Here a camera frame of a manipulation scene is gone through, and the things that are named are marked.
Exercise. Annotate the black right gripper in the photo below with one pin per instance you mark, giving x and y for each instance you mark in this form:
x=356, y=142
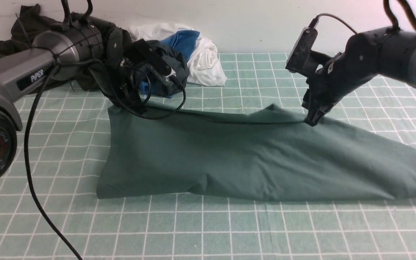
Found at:
x=335, y=78

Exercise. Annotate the green checkered tablecloth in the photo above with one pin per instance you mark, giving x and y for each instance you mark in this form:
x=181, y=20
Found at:
x=69, y=143

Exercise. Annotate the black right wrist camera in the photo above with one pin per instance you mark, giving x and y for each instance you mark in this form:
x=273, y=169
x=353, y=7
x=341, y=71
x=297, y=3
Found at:
x=301, y=59

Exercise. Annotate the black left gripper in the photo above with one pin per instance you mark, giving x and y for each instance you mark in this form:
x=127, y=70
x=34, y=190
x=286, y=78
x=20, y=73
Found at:
x=121, y=72

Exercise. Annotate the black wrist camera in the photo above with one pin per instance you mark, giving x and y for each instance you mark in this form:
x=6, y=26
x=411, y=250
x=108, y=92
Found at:
x=141, y=55
x=301, y=59

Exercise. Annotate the dark olive crumpled garment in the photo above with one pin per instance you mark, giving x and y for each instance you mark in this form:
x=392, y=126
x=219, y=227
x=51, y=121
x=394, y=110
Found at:
x=31, y=23

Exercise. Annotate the blue crumpled garment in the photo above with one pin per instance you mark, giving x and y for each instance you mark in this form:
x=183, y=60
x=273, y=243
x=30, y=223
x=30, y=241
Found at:
x=184, y=41

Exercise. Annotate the green long-sleeve top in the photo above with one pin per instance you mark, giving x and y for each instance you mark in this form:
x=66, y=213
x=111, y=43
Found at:
x=270, y=155

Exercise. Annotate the white crumpled garment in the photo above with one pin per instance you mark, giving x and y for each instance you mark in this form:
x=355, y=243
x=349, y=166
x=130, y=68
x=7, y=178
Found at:
x=204, y=64

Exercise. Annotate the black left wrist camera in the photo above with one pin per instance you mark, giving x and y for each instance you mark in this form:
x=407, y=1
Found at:
x=141, y=55

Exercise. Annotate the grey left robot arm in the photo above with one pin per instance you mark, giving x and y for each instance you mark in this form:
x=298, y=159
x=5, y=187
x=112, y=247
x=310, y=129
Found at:
x=60, y=55

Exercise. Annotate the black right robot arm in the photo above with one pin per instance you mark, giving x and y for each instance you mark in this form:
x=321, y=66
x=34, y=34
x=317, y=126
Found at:
x=396, y=52

